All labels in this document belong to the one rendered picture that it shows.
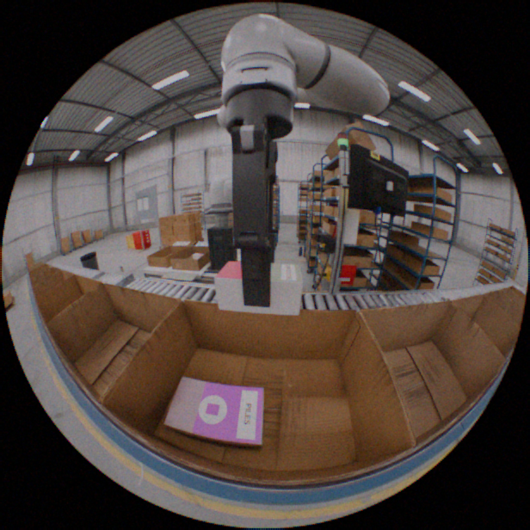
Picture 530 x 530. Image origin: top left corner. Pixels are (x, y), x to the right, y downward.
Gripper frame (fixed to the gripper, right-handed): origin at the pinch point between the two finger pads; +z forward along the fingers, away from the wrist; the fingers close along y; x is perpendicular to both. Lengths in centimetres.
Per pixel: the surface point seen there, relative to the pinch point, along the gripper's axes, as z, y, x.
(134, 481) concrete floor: 117, 72, -72
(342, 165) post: -30, -64, 33
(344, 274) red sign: 32, -69, 41
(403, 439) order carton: 13.5, 18.8, 19.1
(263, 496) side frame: 26.0, 25.9, 3.2
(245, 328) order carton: 18.0, -7.8, -4.7
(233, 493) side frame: 25.9, 26.2, -1.3
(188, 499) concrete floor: 117, 63, -36
